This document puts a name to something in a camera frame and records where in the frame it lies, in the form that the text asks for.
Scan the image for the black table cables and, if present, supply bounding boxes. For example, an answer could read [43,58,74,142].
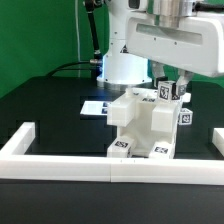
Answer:
[45,60,101,78]

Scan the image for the white chair back frame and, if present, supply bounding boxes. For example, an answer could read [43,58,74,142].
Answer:
[107,88,191,133]

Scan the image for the black corrugated hose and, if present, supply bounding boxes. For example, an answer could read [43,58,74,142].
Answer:
[83,0,108,78]

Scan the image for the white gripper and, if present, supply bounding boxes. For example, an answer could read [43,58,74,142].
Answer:
[126,12,224,96]

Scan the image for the white thin cable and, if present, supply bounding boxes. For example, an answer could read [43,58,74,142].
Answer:
[75,0,82,78]

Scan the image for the white chair seat part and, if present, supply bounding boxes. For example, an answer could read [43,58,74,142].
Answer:
[117,120,177,158]

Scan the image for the white U-shaped fence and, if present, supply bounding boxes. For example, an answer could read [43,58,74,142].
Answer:
[0,122,224,186]

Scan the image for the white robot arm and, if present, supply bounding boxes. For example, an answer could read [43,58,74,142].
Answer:
[98,0,224,96]

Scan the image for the white tagged cube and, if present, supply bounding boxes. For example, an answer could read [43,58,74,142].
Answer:
[178,108,193,125]
[157,81,180,102]

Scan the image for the white sheet with tags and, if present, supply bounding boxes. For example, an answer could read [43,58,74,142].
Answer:
[81,101,109,116]

